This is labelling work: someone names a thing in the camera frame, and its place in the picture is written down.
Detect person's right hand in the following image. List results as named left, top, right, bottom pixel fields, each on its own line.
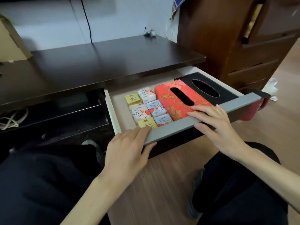
left=187, top=104, right=253, bottom=162

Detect person's left hand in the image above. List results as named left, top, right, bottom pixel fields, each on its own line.
left=99, top=126, right=158, bottom=185

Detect black tissue box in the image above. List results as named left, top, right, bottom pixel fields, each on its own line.
left=174, top=72, right=239, bottom=106

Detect yellow tissue pack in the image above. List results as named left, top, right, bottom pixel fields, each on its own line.
left=137, top=117, right=159, bottom=129
left=124, top=93, right=143, bottom=106

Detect white drawer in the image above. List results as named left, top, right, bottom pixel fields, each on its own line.
left=104, top=65, right=271, bottom=160

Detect blue tissue packet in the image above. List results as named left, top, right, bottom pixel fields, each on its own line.
left=153, top=113, right=173, bottom=127
left=146, top=99, right=167, bottom=118

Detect red floral tissue box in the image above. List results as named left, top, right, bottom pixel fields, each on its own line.
left=154, top=79, right=215, bottom=122

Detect person's right forearm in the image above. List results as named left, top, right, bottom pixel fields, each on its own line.
left=235, top=147, right=300, bottom=215

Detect person's black trousers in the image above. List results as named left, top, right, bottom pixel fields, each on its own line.
left=0, top=142, right=289, bottom=225

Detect small open cardboard box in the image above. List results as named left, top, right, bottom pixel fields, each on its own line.
left=0, top=14, right=33, bottom=63

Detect maroon and black slipper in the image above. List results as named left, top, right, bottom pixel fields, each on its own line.
left=241, top=89, right=271, bottom=122

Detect white crumpled paper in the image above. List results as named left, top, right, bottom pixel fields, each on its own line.
left=261, top=77, right=279, bottom=102

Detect brown wooden cabinet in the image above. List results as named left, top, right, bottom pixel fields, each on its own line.
left=177, top=0, right=300, bottom=94

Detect white game controller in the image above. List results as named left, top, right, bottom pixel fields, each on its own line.
left=143, top=27, right=157, bottom=38

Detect blue fringed cloth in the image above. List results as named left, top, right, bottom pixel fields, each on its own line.
left=165, top=0, right=188, bottom=43

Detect gold cabinet handle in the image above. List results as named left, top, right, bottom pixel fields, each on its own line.
left=242, top=3, right=264, bottom=44

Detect beige coiled rope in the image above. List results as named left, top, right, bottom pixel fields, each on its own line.
left=0, top=107, right=29, bottom=131

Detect black television power cable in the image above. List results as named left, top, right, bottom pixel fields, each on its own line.
left=80, top=0, right=93, bottom=44

